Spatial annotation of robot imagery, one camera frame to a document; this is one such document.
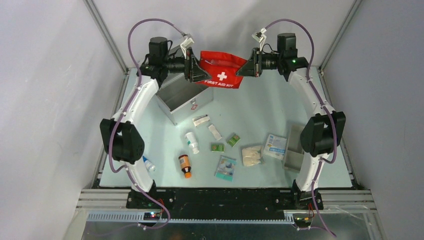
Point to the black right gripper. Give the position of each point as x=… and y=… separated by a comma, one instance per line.
x=252, y=67

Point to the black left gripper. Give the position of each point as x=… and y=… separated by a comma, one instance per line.
x=192, y=70

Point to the red first aid pouch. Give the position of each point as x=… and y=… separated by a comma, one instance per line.
x=222, y=68

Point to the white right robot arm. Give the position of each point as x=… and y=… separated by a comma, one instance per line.
x=322, y=134

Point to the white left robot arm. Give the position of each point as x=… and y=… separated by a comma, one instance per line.
x=122, y=140

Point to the white medicine bottle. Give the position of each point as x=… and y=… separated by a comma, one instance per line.
x=192, y=142

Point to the silver metal case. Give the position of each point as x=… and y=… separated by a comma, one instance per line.
x=179, y=98

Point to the white wrapped bandage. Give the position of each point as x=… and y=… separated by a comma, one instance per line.
x=200, y=120

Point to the white bandage roll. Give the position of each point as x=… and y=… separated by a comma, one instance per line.
x=215, y=132

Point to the green small box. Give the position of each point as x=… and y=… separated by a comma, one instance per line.
x=233, y=140

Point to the green flat sachet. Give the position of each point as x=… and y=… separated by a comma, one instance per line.
x=217, y=147

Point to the white blue gauze packet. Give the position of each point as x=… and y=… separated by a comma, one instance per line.
x=275, y=147

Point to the brown syrup bottle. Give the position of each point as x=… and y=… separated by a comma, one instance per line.
x=185, y=165

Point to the beige gloves bag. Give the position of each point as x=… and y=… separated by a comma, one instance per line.
x=252, y=155

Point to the teal mask packet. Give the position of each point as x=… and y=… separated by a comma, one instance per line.
x=226, y=168

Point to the grey divided tray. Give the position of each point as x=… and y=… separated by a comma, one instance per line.
x=295, y=158

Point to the blue cap clear bottle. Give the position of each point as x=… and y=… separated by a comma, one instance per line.
x=148, y=164

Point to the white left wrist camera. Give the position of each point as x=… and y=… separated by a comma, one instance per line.
x=187, y=42

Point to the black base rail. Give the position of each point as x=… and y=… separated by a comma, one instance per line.
x=225, y=203

